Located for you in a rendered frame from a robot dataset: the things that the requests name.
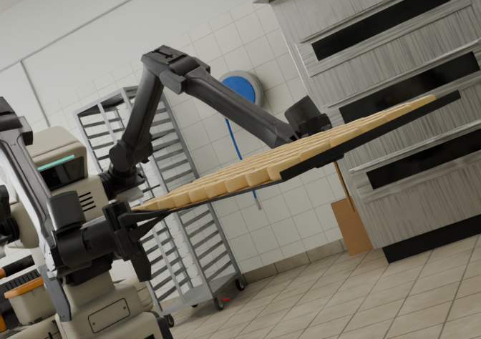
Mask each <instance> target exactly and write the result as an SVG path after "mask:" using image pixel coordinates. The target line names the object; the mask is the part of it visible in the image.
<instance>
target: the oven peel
mask: <svg viewBox="0 0 481 339"><path fill-rule="evenodd" d="M334 166H335V168H336V172H337V174H338V176H339V179H340V182H341V185H342V187H343V189H344V193H345V195H346V198H344V199H342V200H338V201H336V202H332V203H331V208H332V210H333V212H334V215H335V218H336V221H337V223H338V225H339V229H340V230H341V234H342V236H343V239H344V242H345V244H346V247H347V250H348V252H349V255H350V256H353V255H357V254H359V253H362V252H365V251H367V250H371V249H374V248H373V245H372V243H371V240H370V239H369V236H368V234H367V232H366V229H365V227H364V224H363V222H362V220H361V218H360V215H359V213H358V210H357V208H356V205H355V204H354V201H353V199H352V196H350V195H349V192H348V190H347V188H346V184H345V182H344V179H343V177H342V174H341V171H340V169H339V166H338V164H337V161H335V162H334Z"/></svg>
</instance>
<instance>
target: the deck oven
mask: <svg viewBox="0 0 481 339"><path fill-rule="evenodd" d="M251 2H252V3H253V4H270V6H271V9H272V11H273V14H274V16H275V18H276V21H277V23H278V25H279V28H280V30H281V33H282V35H283V38H284V39H285V42H286V44H287V47H288V49H289V51H290V53H291V56H292V58H293V61H294V63H295V65H296V68H297V70H298V72H299V74H300V77H301V79H302V82H303V84H304V86H305V88H306V91H307V93H308V95H309V97H310V98H311V100H312V101H313V103H314V104H315V105H316V107H317V108H318V109H319V111H320V113H322V114H323V113H326V114H327V116H329V119H330V121H331V124H332V126H333V128H334V127H337V126H340V125H345V124H348V123H350V122H353V121H355V120H358V119H361V118H365V117H368V116H370V115H373V114H376V113H378V112H381V111H387V110H388V109H391V108H394V107H397V106H399V105H401V104H405V103H407V102H409V103H410V102H413V101H414V100H417V99H420V98H422V97H425V96H428V95H431V94H433V95H435V98H436V99H439V98H440V97H443V96H444V95H446V94H449V93H451V92H453V91H455V90H457V89H458V90H459V93H460V96H461V98H460V99H458V100H456V101H454V102H452V103H450V104H447V105H445V106H443V107H441V108H439V109H437V110H435V111H433V112H430V113H429V114H426V115H424V116H423V117H420V118H418V119H416V120H414V121H412V122H410V123H408V124H405V125H403V126H401V127H399V128H397V129H395V130H393V131H391V132H388V133H386V134H384V135H382V136H380V137H378V138H376V139H373V140H372V141H370V142H367V143H366V144H363V145H361V146H359V147H357V148H355V149H353V150H351V151H349V152H346V153H344V158H343V159H340V160H337V164H338V166H339V169H340V170H341V173H342V175H343V177H344V180H345V182H346V185H347V187H348V189H349V191H350V194H351V196H352V199H353V201H354V204H355V205H356V208H357V210H358V213H359V215H360V218H361V220H362V222H363V224H364V227H365V229H366V232H367V234H368V236H369V239H370V240H371V243H372V245H373V248H374V249H375V250H377V249H379V248H382V249H383V252H384V254H385V257H386V259H387V262H388V263H392V262H396V261H398V260H402V259H404V258H407V257H411V256H414V255H418V254H420V253H423V252H426V251H429V250H433V249H435V248H438V247H441V246H444V245H448V244H450V243H453V242H456V241H459V240H463V239H465V238H468V237H472V236H474V235H478V234H481V0H251Z"/></svg>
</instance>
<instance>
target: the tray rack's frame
mask: <svg viewBox="0 0 481 339"><path fill-rule="evenodd" d="M138 87H139V85H136V86H131V87H123V88H121V89H118V90H116V91H114V92H112V93H110V94H108V95H106V96H104V97H102V98H100V99H98V100H96V101H94V102H92V103H90V104H88V105H86V106H84V107H82V108H80V109H78V110H75V111H73V112H72V114H73V116H74V118H75V121H76V123H77V126H78V127H79V130H80V132H81V134H82V137H83V139H84V142H85V144H86V146H87V149H88V151H89V153H90V156H91V158H92V161H93V162H94V165H95V167H96V169H97V172H98V174H99V173H101V170H100V169H102V168H101V166H100V163H99V162H97V160H96V159H95V158H97V156H96V154H95V152H94V151H92V149H91V147H92V144H91V142H90V140H87V138H86V136H87V133H86V131H85V129H82V125H83V123H82V121H81V119H80V118H78V117H77V114H84V113H88V112H94V111H98V110H100V111H101V114H102V116H103V119H104V121H105V124H106V125H107V128H108V130H109V132H110V135H111V137H112V140H113V142H114V144H115V145H116V144H117V140H116V137H115V135H114V132H113V131H112V128H111V126H110V123H109V121H108V119H107V116H106V114H105V111H104V109H109V108H113V107H117V106H119V105H121V104H123V103H126V105H127V108H128V109H129V112H130V113H131V111H132V103H131V101H130V100H131V99H134V98H135V97H136V95H135V96H131V97H129V96H128V95H127V92H132V91H137V90H138ZM121 93H122V94H121ZM120 97H123V98H120ZM149 158H150V161H151V163H152V166H153V168H154V170H155V173H156V175H157V178H158V179H159V182H160V184H161V187H162V189H163V192H164V193H165V194H168V193H170V192H169V189H168V188H167V185H166V183H165V180H164V178H163V176H162V173H161V171H160V168H159V167H158V164H157V162H156V159H155V157H154V154H153V153H152V155H151V156H150V157H149ZM173 214H174V217H175V219H176V222H177V224H178V226H179V228H180V231H181V233H182V235H183V238H184V240H185V243H186V245H187V246H188V249H189V251H190V254H191V256H192V259H193V261H194V263H195V266H196V268H197V270H198V273H199V275H200V278H201V280H202V281H203V284H201V285H198V286H195V287H193V288H191V289H189V290H188V291H187V292H185V293H184V294H183V293H182V290H181V289H180V286H179V284H178V281H177V279H176V277H175V274H174V272H173V269H172V268H171V266H170V263H169V261H168V258H167V256H166V254H165V251H164V249H163V247H162V244H161V242H160V239H159V237H158V236H157V233H156V231H155V228H154V227H153V228H152V229H151V230H152V233H153V235H154V237H155V239H156V242H157V244H158V247H159V248H160V251H161V253H162V256H163V258H164V260H165V263H166V265H167V268H168V270H169V272H170V274H171V277H172V279H173V282H174V283H175V287H176V288H177V290H178V293H179V295H180V297H179V298H178V299H177V300H175V301H174V302H172V303H171V304H170V305H168V306H167V307H166V308H165V309H164V310H163V309H162V307H161V305H160V303H158V302H157V301H156V299H157V296H156V294H155V292H153V291H152V288H153V286H152V284H151V282H150V281H145V283H146V286H147V288H148V290H149V292H150V295H151V297H152V300H153V302H154V304H155V307H156V308H157V311H158V313H159V316H160V317H161V316H163V317H164V318H165V316H166V315H167V316H168V318H169V320H170V323H171V322H172V321H173V318H172V316H171V313H173V312H175V311H178V310H181V309H183V308H187V307H190V306H191V305H195V304H198V303H201V302H203V301H206V300H209V299H211V298H212V299H213V301H214V300H215V297H216V296H217V299H218V301H219V303H220V305H222V304H223V302H222V300H221V299H219V297H220V295H219V294H220V291H221V290H223V289H224V288H225V287H226V286H228V285H229V284H230V283H231V282H232V281H235V282H236V280H237V278H238V279H239V282H240V284H241V286H243V281H242V280H241V275H240V273H239V271H238V272H233V273H231V274H229V275H225V276H222V277H220V278H217V279H214V280H211V281H210V282H208V280H207V278H206V276H205V273H204V271H203V269H202V266H201V264H200V261H199V259H198V256H197V255H196V253H195V250H194V248H193V245H192V243H191V241H190V238H189V237H188V234H187V232H186V229H185V227H184V224H183V222H182V220H181V218H180V215H179V213H178V212H174V213H173ZM202 285H204V286H203V287H201V286H202Z"/></svg>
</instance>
